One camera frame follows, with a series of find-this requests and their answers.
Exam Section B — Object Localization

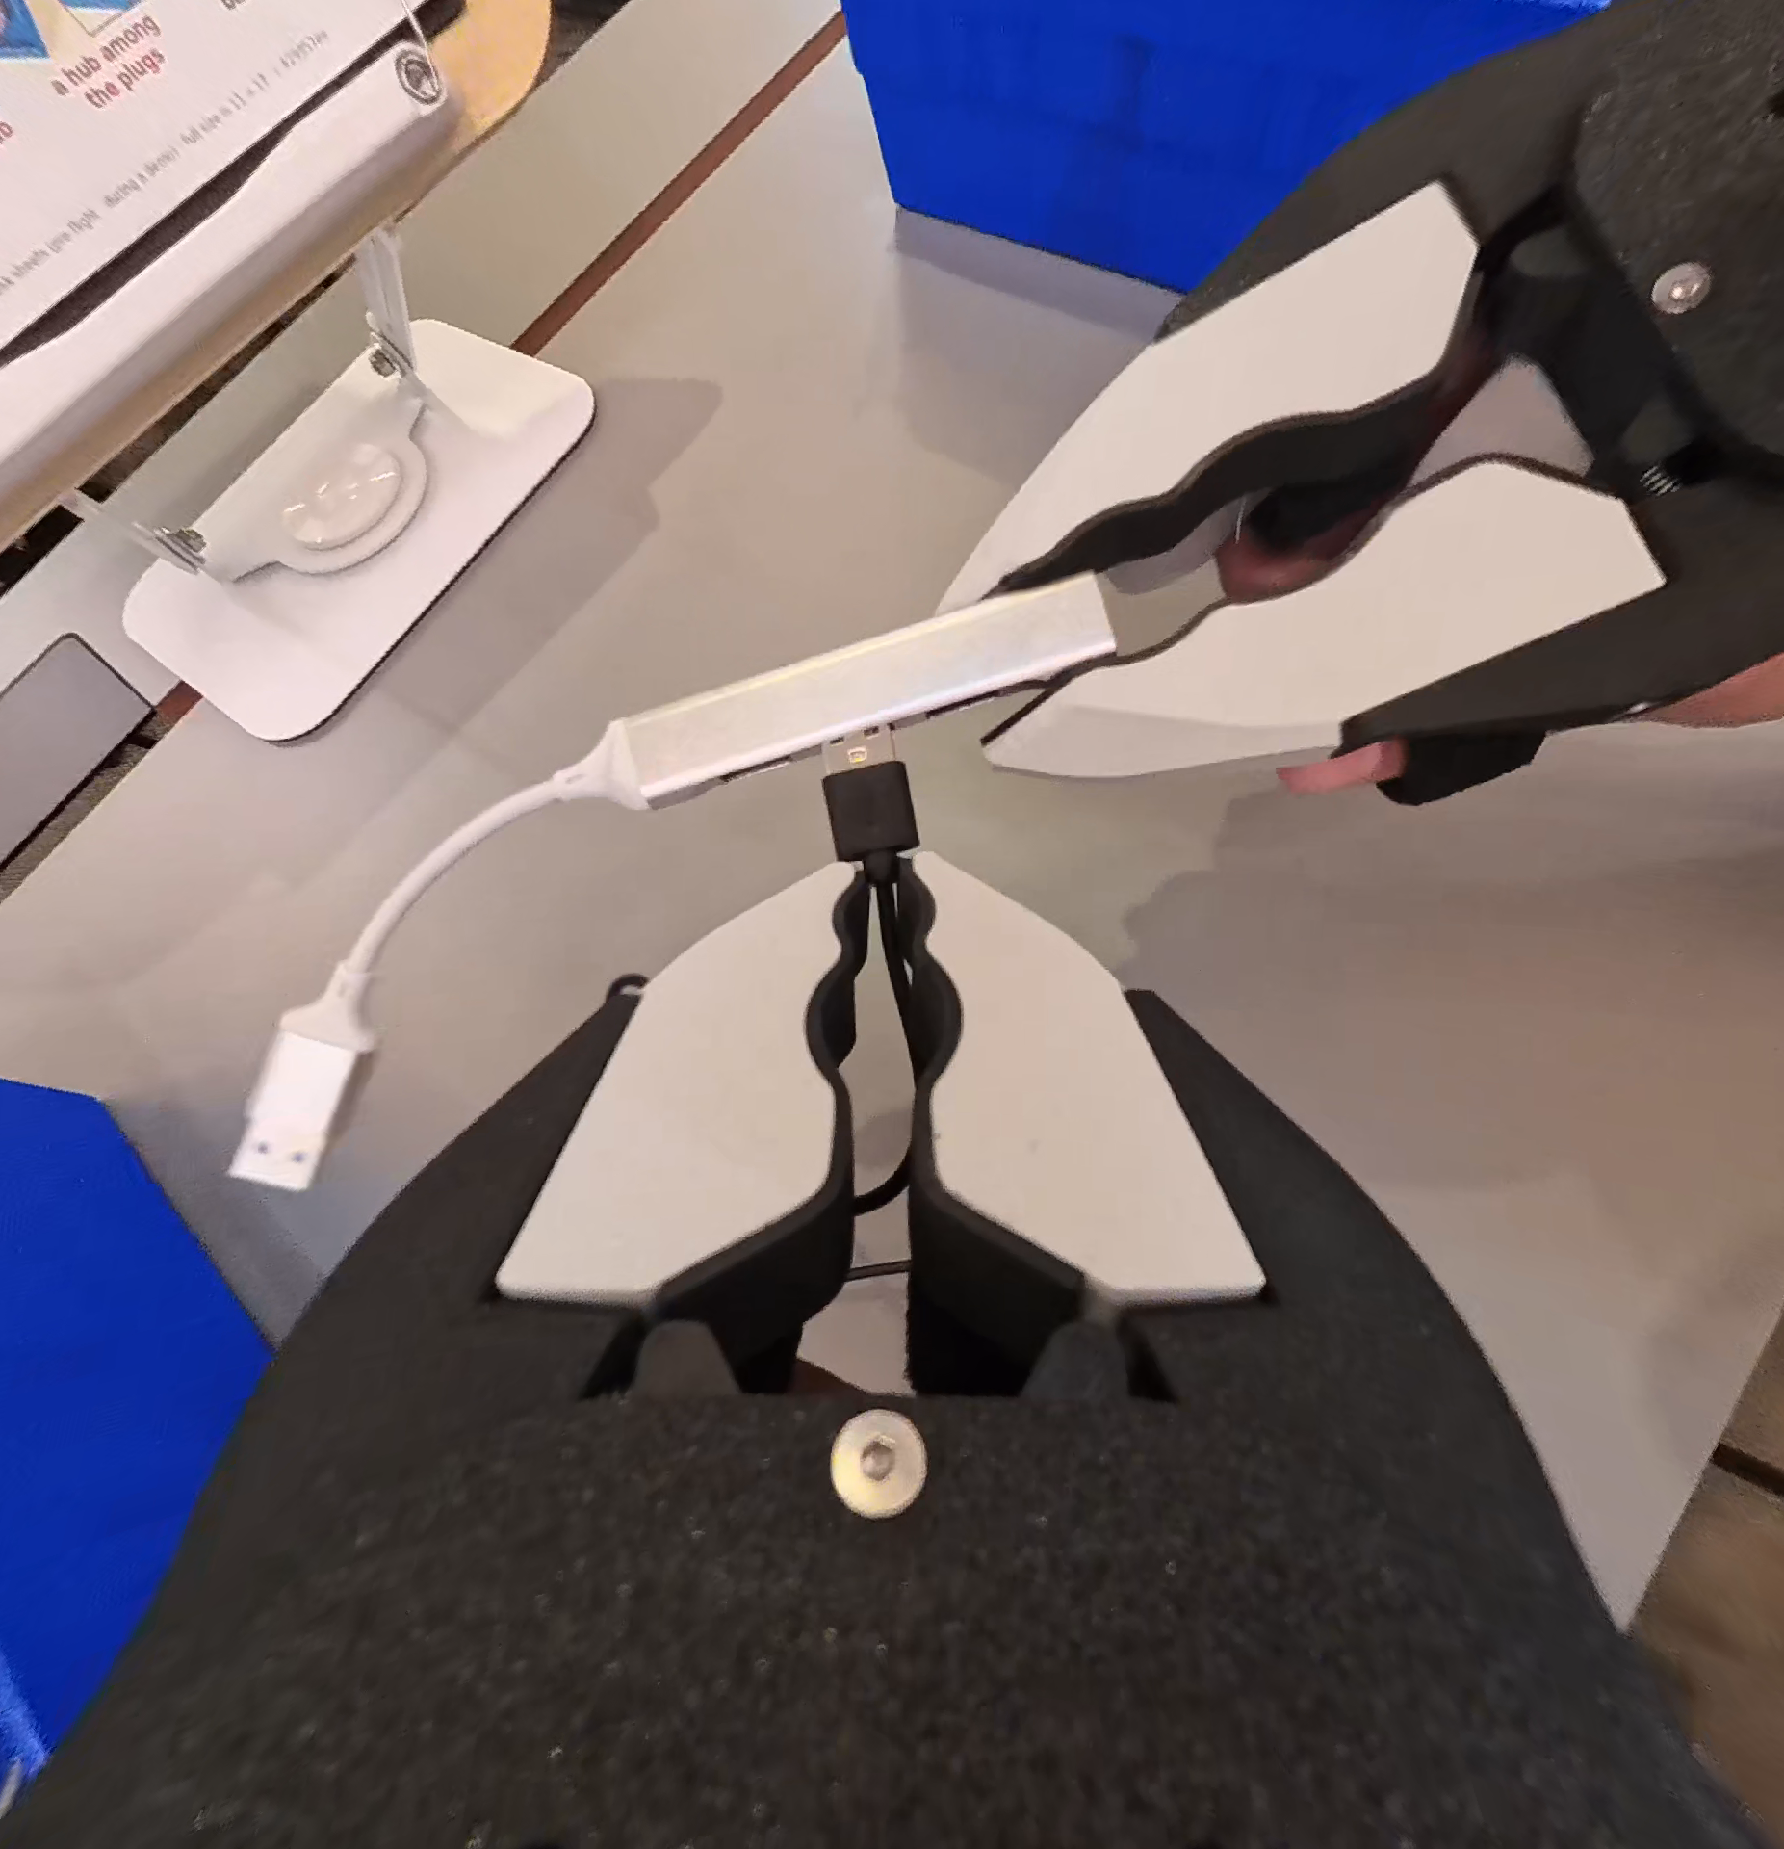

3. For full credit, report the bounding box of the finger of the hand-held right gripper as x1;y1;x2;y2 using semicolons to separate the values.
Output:
981;455;1671;781
934;176;1527;612

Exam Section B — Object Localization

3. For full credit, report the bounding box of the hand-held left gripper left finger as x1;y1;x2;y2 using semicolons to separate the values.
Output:
494;862;856;1391

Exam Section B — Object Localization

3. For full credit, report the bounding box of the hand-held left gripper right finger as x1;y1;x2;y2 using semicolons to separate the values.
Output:
906;852;1267;1391

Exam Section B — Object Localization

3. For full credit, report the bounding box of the blue plastic bin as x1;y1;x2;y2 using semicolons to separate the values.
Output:
840;0;1615;297
0;1070;277;1794

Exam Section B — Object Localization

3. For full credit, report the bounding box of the black usb cable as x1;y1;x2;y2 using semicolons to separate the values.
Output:
810;732;921;1302

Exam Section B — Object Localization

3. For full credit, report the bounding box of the silver usb hub white cable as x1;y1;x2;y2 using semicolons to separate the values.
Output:
227;567;1124;1193

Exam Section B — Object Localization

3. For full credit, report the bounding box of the person's right hand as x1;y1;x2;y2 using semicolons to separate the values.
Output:
1278;643;1784;800

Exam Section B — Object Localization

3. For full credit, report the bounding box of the wooden book stand white base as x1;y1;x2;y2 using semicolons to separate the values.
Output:
0;0;597;745

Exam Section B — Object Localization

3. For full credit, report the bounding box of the printed instruction sheet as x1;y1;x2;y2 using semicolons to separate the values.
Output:
0;0;415;377

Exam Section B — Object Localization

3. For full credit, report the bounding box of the grey desk cable cover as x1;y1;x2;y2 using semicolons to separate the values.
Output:
0;636;157;896

